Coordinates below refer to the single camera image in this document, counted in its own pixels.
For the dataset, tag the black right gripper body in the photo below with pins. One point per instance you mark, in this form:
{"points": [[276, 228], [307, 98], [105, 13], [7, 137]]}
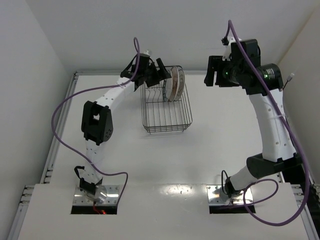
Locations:
{"points": [[219, 72]]}

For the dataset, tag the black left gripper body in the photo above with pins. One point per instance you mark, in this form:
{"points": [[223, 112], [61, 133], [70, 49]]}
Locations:
{"points": [[154, 75]]}

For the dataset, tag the plate with teal band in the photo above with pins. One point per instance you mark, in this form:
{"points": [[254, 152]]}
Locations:
{"points": [[167, 89]]}

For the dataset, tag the plate with orange sunburst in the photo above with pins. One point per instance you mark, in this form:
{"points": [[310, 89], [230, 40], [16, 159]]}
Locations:
{"points": [[173, 84]]}

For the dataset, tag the white plate green rim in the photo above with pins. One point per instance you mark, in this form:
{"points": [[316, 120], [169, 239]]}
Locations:
{"points": [[180, 83]]}

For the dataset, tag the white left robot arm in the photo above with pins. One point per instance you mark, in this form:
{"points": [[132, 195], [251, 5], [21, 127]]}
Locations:
{"points": [[97, 123]]}

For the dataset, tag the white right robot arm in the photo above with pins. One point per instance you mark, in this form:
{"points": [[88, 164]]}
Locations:
{"points": [[265, 92]]}

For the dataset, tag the grey wire dish rack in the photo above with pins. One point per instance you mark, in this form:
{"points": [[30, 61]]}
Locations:
{"points": [[159, 116]]}

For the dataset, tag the black wall cable white plug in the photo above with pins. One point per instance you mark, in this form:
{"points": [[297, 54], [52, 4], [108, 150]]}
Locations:
{"points": [[288, 80]]}

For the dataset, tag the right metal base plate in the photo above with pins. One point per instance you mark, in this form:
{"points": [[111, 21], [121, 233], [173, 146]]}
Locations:
{"points": [[217, 198]]}

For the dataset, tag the metal base plate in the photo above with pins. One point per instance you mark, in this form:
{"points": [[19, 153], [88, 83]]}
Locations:
{"points": [[105, 195], [217, 198]]}

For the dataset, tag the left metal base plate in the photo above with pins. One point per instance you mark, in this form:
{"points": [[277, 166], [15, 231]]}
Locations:
{"points": [[105, 195]]}

